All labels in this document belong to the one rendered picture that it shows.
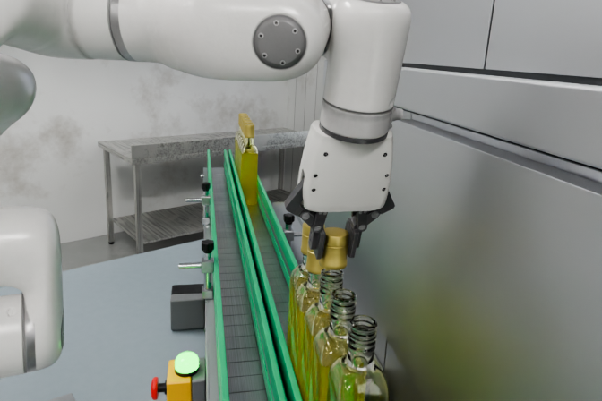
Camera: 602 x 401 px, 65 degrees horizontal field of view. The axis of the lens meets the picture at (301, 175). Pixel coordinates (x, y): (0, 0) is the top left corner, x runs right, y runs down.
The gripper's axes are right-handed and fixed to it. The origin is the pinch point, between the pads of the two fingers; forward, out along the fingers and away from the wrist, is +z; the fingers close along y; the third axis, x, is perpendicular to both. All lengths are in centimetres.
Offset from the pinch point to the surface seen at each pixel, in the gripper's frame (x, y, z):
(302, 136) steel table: -273, -61, 112
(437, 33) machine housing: -14.8, -15.0, -22.7
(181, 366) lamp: -14.5, 19.6, 39.0
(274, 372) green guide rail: 1.3, 6.0, 22.5
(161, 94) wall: -312, 43, 96
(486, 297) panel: 14.4, -11.9, -3.0
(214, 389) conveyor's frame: -4.5, 14.1, 32.9
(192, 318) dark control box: -38, 18, 51
